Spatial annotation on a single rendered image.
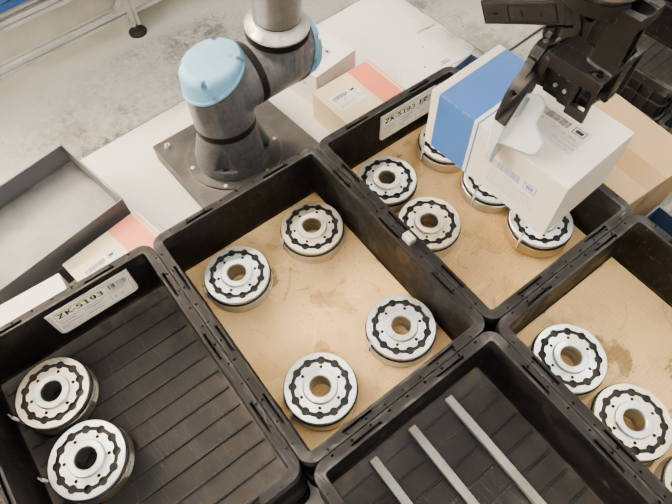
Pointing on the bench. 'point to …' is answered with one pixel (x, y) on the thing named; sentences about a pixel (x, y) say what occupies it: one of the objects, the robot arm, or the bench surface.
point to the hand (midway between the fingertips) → (524, 126)
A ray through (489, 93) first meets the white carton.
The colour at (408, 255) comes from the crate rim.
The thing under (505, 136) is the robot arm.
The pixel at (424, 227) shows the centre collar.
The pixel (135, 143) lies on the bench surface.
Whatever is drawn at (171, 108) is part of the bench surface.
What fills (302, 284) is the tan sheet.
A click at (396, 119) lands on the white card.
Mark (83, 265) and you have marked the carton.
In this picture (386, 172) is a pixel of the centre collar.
